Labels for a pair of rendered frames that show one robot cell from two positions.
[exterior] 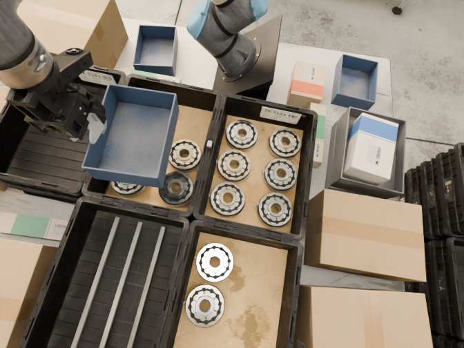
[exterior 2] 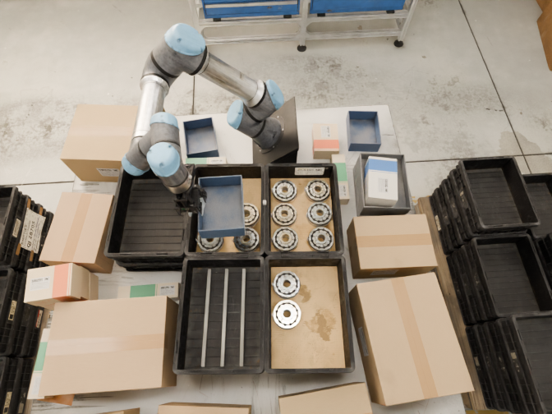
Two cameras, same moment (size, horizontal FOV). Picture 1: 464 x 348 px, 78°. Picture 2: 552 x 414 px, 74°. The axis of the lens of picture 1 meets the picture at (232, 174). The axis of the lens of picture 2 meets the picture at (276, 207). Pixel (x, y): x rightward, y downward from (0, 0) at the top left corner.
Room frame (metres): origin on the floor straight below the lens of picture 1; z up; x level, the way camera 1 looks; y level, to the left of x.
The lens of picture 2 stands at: (-0.28, 0.06, 2.23)
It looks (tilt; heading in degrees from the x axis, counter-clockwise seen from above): 65 degrees down; 357
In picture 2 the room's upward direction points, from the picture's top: straight up
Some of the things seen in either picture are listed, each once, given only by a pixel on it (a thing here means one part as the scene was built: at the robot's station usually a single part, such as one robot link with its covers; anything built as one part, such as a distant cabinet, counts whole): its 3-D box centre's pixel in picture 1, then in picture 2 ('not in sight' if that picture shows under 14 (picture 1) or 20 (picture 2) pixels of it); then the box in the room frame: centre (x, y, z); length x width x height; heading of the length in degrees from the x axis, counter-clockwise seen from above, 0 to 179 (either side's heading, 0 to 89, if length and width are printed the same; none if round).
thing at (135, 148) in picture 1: (135, 135); (222, 206); (0.25, 0.22, 1.10); 0.20 x 0.15 x 0.07; 2
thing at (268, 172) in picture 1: (280, 173); (319, 213); (0.32, -0.15, 0.86); 0.10 x 0.10 x 0.01
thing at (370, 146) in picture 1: (368, 150); (379, 182); (0.46, -0.42, 0.85); 0.20 x 0.12 x 0.09; 170
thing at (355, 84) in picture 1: (354, 83); (362, 131); (0.81, -0.43, 0.74); 0.20 x 0.15 x 0.07; 176
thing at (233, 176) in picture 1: (234, 165); (284, 213); (0.32, 0.00, 0.86); 0.10 x 0.10 x 0.01
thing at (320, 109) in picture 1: (313, 134); (339, 179); (0.55, -0.28, 0.73); 0.24 x 0.06 x 0.06; 179
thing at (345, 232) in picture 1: (360, 236); (388, 246); (0.19, -0.43, 0.78); 0.30 x 0.22 x 0.16; 90
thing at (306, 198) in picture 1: (259, 161); (302, 207); (0.32, -0.07, 0.92); 0.40 x 0.30 x 0.02; 178
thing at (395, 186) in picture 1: (371, 150); (383, 182); (0.47, -0.45, 0.82); 0.27 x 0.20 x 0.05; 176
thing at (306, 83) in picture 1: (305, 85); (324, 141); (0.76, -0.23, 0.74); 0.16 x 0.12 x 0.07; 178
